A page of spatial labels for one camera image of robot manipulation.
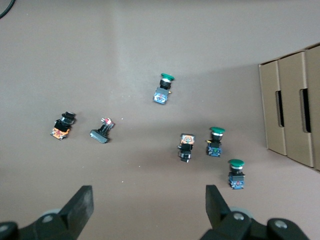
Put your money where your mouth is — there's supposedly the black looped cable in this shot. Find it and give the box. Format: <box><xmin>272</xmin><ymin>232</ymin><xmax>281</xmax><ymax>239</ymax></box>
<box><xmin>0</xmin><ymin>0</ymin><xmax>16</xmax><ymax>19</ymax></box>

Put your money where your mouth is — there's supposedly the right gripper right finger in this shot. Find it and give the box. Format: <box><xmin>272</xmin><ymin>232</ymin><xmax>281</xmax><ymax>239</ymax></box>
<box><xmin>199</xmin><ymin>184</ymin><xmax>311</xmax><ymax>240</ymax></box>

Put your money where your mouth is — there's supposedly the brown table cover sheet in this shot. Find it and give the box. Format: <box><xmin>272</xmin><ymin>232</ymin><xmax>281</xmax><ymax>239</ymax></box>
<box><xmin>0</xmin><ymin>0</ymin><xmax>320</xmax><ymax>240</ymax></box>

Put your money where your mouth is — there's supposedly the brown cardboard box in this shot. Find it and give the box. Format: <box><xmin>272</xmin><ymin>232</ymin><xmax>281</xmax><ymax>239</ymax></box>
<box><xmin>258</xmin><ymin>59</ymin><xmax>288</xmax><ymax>157</ymax></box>
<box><xmin>304</xmin><ymin>42</ymin><xmax>320</xmax><ymax>173</ymax></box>
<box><xmin>277</xmin><ymin>50</ymin><xmax>315</xmax><ymax>169</ymax></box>

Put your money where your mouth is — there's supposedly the black flat head switch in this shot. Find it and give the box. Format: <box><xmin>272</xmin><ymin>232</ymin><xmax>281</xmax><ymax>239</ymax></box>
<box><xmin>89</xmin><ymin>117</ymin><xmax>116</xmax><ymax>146</ymax></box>

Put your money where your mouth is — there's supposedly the green mushroom button blue block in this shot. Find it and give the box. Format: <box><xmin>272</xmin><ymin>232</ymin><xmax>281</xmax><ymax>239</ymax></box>
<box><xmin>227</xmin><ymin>158</ymin><xmax>246</xmax><ymax>190</ymax></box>
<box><xmin>205</xmin><ymin>126</ymin><xmax>226</xmax><ymax>158</ymax></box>
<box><xmin>152</xmin><ymin>72</ymin><xmax>176</xmax><ymax>106</ymax></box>

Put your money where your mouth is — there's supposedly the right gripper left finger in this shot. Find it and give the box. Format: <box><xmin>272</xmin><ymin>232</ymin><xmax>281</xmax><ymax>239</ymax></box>
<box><xmin>0</xmin><ymin>184</ymin><xmax>95</xmax><ymax>240</ymax></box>

